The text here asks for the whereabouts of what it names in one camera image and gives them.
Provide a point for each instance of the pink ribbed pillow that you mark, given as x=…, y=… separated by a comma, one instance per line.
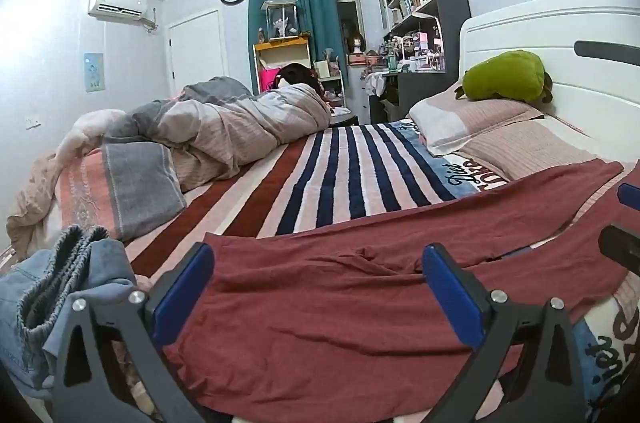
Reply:
x=530, y=148

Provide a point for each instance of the dark desk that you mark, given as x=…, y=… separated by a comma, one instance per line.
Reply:
x=425, y=90

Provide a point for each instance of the blue jeans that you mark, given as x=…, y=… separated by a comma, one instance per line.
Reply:
x=30, y=303

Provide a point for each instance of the blue wall poster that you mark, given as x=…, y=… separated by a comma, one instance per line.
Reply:
x=93, y=72

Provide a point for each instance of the teal curtain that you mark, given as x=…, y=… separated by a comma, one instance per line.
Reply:
x=315, y=3

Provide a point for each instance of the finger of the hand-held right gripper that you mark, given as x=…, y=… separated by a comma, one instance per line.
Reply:
x=622, y=248
x=631, y=195

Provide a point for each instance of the white headboard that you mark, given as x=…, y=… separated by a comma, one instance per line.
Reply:
x=575, y=23

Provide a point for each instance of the white wall outlet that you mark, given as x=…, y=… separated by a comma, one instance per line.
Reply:
x=33, y=122

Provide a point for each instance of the white air conditioner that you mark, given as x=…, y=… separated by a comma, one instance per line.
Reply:
x=117, y=0

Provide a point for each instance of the small white rack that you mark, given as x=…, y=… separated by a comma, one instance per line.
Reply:
x=330, y=83

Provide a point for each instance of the pink bag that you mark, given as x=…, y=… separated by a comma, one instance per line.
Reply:
x=267, y=80

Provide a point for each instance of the dark haired plush doll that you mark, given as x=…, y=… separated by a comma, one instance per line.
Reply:
x=297, y=75

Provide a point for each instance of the red pants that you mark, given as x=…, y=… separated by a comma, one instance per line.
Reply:
x=325, y=303

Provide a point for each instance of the white door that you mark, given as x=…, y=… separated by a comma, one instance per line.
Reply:
x=197, y=53

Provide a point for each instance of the yellow white shelf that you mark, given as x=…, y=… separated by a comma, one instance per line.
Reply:
x=282, y=50

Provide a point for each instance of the mannequin head with wig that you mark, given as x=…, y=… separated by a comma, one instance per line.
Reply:
x=356, y=44

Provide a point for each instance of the white pink pillow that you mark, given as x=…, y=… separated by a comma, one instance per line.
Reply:
x=465, y=118

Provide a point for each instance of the beige cloth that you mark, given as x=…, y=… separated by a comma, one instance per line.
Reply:
x=30, y=203

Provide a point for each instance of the pale pink plush toy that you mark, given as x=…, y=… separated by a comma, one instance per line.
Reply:
x=85, y=130

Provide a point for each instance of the white drawer cabinet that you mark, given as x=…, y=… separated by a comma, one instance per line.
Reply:
x=357, y=98

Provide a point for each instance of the window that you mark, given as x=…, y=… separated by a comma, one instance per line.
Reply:
x=347, y=3

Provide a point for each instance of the striped printed blanket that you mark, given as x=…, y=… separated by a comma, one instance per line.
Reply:
x=325, y=173

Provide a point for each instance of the pink grey folded quilt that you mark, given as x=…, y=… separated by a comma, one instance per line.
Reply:
x=125, y=188

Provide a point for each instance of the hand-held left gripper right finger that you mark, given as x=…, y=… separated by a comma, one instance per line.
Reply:
x=450, y=298

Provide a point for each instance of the glass display case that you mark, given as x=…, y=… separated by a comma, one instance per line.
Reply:
x=280, y=20

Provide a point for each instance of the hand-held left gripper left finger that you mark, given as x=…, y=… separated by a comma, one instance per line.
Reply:
x=182, y=288

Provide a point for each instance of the green plush toy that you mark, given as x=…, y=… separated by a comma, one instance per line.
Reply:
x=505, y=75

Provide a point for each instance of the grey pink comforter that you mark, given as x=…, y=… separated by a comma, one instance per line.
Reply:
x=225, y=123

